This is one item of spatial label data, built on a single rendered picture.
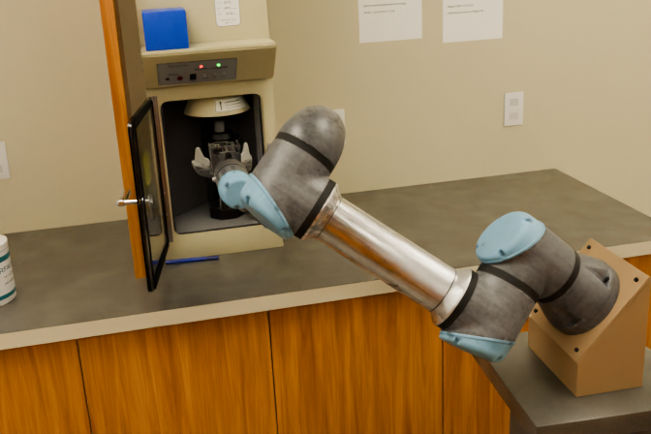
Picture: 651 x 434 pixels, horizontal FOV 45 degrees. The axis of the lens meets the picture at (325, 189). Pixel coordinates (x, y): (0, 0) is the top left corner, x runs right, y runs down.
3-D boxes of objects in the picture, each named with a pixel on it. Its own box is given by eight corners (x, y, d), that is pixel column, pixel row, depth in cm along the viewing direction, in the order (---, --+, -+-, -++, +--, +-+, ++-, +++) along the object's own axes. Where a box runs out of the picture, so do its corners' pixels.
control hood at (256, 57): (144, 87, 196) (139, 46, 193) (272, 76, 203) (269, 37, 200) (145, 95, 185) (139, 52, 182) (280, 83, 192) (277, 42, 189)
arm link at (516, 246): (587, 246, 137) (535, 203, 133) (550, 312, 135) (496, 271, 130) (543, 239, 148) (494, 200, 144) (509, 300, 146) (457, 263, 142)
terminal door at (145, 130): (169, 246, 207) (151, 96, 195) (151, 294, 178) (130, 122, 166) (166, 246, 207) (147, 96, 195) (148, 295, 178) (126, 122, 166)
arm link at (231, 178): (244, 220, 167) (212, 198, 164) (237, 204, 178) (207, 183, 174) (266, 191, 167) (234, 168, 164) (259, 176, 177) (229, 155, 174)
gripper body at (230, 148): (237, 139, 190) (244, 150, 179) (240, 172, 193) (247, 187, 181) (206, 142, 189) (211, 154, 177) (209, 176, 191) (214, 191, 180)
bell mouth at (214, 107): (181, 107, 218) (179, 87, 217) (245, 101, 222) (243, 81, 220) (185, 119, 202) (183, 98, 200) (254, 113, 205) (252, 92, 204)
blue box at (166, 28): (145, 46, 192) (140, 9, 190) (186, 44, 195) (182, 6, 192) (145, 51, 183) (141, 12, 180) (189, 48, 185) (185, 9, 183)
